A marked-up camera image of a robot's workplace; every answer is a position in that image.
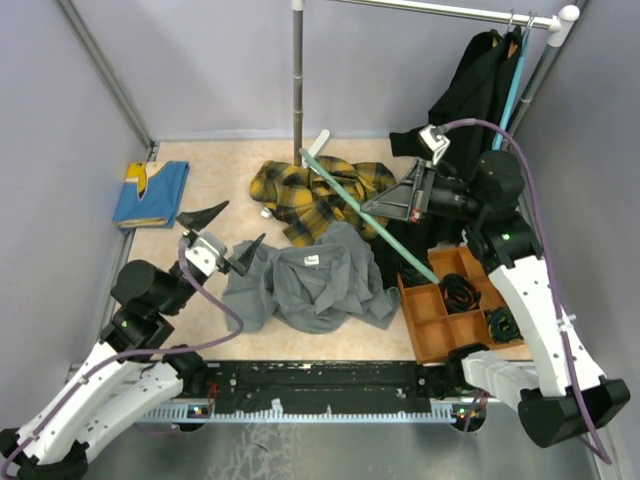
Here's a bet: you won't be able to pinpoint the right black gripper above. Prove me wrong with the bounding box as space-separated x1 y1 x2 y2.
360 159 486 224

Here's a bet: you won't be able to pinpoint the teal plastic hanger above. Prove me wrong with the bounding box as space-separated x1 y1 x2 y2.
299 148 440 284
492 12 535 150

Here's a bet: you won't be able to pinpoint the grey button-up shirt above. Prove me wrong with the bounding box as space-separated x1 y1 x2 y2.
222 222 401 334

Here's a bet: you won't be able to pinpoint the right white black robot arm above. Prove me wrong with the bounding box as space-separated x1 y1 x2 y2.
361 151 630 448

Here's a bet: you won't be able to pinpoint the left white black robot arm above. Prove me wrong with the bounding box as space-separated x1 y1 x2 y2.
1 202 264 479

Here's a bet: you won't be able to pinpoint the folded blue shirt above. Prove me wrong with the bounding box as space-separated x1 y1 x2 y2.
113 160 190 230

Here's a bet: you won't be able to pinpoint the rolled dark green tie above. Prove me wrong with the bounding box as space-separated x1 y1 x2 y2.
399 260 432 288

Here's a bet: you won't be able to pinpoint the white rack foot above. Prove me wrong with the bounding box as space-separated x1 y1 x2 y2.
300 129 331 168

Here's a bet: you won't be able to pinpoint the black hanging garments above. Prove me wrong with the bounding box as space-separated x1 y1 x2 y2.
386 27 523 258

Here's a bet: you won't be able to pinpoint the rolled black orange tie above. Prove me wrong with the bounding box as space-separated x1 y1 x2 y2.
439 273 482 314

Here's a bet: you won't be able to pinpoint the orange wooden compartment tray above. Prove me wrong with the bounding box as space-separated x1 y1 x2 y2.
397 247 532 364

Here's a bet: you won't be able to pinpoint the rolled dark blue tie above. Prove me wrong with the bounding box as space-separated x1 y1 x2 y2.
484 306 523 344

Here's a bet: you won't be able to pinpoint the metal clothes rack pole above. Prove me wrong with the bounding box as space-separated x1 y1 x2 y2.
291 0 305 166

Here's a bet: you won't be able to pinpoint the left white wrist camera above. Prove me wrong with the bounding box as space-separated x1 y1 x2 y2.
185 232 227 277

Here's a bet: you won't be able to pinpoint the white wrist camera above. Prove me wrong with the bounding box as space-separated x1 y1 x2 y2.
418 124 450 165
185 232 227 277

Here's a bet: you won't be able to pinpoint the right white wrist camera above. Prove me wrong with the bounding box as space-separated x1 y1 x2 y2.
418 124 450 165

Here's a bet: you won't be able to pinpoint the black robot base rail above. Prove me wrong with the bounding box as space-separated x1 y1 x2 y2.
149 358 506 416

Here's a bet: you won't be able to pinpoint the horizontal metal clothes rail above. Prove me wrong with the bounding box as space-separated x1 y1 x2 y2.
343 0 581 32

